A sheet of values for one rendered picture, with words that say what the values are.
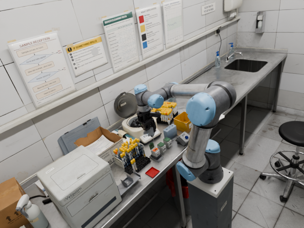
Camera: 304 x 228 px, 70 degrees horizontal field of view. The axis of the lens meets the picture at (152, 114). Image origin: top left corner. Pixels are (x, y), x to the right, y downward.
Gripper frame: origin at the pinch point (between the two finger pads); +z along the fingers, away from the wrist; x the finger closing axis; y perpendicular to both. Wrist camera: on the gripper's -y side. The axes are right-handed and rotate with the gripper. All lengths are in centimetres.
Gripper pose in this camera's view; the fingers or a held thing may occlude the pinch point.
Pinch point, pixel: (152, 134)
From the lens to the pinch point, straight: 142.0
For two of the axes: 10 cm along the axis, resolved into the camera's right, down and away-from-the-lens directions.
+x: 7.2, 2.5, -6.5
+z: 1.6, 8.5, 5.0
